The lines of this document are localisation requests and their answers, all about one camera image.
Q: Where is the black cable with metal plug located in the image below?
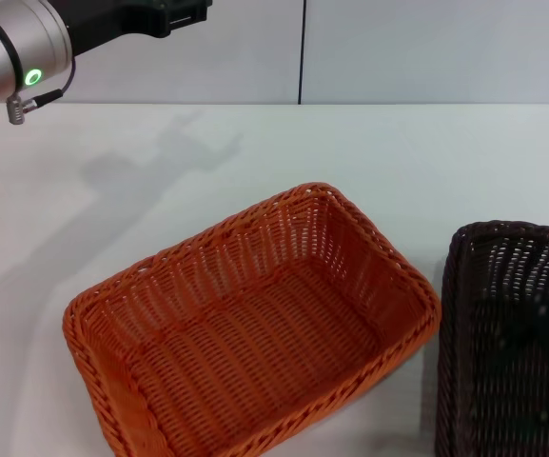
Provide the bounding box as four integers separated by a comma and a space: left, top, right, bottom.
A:
6, 60, 78, 126

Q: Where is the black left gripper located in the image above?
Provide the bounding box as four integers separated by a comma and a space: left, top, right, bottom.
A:
57, 0, 214, 59

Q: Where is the orange woven basket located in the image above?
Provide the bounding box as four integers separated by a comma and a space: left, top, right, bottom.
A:
62, 181, 443, 457

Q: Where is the dark brown woven basket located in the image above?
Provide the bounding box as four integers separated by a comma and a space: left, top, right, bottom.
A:
433, 220, 549, 457

